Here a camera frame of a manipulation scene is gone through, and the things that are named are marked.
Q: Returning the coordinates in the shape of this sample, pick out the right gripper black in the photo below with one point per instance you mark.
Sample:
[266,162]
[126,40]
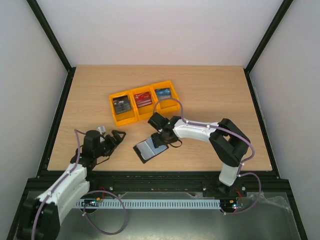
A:
[158,139]

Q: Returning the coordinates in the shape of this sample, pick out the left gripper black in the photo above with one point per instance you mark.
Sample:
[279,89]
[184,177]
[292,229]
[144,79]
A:
[114,143]

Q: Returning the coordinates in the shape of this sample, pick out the black VIP card stack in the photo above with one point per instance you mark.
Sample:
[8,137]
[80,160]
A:
[121,104]

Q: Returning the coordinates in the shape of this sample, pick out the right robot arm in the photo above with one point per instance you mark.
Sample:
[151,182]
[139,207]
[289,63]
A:
[228,141]

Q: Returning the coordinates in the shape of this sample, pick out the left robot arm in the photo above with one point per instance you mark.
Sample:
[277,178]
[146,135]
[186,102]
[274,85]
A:
[41,217]

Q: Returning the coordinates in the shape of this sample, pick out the red card stack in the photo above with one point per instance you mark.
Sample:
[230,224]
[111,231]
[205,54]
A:
[142,99]

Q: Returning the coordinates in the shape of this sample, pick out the blue card stack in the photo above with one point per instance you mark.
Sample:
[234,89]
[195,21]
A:
[163,93]

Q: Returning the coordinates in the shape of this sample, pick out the orange plastic sorting bin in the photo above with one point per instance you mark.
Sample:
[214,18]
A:
[138,114]

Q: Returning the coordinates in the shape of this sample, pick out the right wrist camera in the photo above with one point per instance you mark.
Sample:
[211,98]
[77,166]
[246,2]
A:
[157,121]

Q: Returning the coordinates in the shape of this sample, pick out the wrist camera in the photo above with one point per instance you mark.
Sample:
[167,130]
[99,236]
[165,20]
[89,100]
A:
[101,130]
[157,121]

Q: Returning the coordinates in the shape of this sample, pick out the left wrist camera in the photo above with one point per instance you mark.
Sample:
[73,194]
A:
[101,130]

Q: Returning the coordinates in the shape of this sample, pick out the black aluminium frame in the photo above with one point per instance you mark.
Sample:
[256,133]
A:
[163,180]

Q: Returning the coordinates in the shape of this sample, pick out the white slotted cable duct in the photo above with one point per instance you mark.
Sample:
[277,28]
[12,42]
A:
[143,204]

